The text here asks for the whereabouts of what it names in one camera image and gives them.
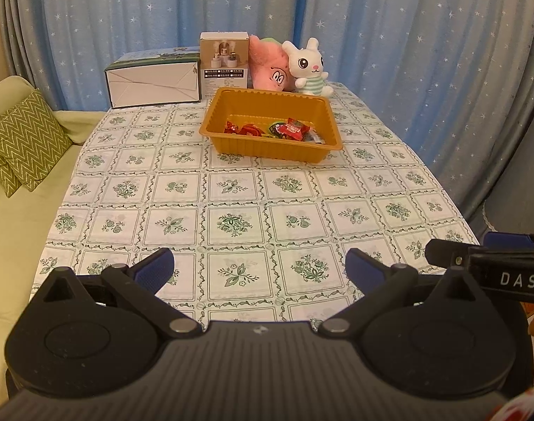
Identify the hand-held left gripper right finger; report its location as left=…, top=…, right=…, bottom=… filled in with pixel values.
left=318, top=247, right=487, bottom=339

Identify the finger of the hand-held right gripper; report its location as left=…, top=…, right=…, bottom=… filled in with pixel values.
left=483, top=231, right=534, bottom=251
left=425, top=239, right=470, bottom=268

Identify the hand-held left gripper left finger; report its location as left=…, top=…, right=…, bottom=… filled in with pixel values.
left=30, top=247, right=203, bottom=340

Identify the orange plastic tray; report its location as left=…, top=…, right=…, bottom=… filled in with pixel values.
left=198, top=86, right=344, bottom=164

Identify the red white-label snack packet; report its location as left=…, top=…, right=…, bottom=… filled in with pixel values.
left=276, top=117, right=310, bottom=142

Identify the grey lace-trimmed cloth cover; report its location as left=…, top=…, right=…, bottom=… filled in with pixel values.
left=481, top=175, right=534, bottom=240

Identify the red white patterned clothing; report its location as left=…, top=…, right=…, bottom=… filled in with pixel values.
left=486, top=389, right=534, bottom=421

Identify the pale yellow sofa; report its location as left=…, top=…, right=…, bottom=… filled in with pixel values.
left=0, top=74, right=108, bottom=404

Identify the green zigzag pillow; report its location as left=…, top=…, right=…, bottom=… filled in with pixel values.
left=0, top=139, right=33, bottom=198
left=0, top=87, right=74, bottom=193

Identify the blue star-print curtain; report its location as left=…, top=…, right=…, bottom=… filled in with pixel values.
left=0, top=0, right=534, bottom=229

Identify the long white cardboard box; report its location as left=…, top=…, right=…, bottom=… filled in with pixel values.
left=103, top=47, right=203, bottom=110

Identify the white bunny plush toy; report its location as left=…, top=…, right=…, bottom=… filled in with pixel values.
left=281, top=37, right=334, bottom=98

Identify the pink plush toy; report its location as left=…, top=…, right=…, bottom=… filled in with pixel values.
left=248, top=37, right=294, bottom=93

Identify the brown product box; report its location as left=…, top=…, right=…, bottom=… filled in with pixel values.
left=199, top=32, right=250, bottom=90

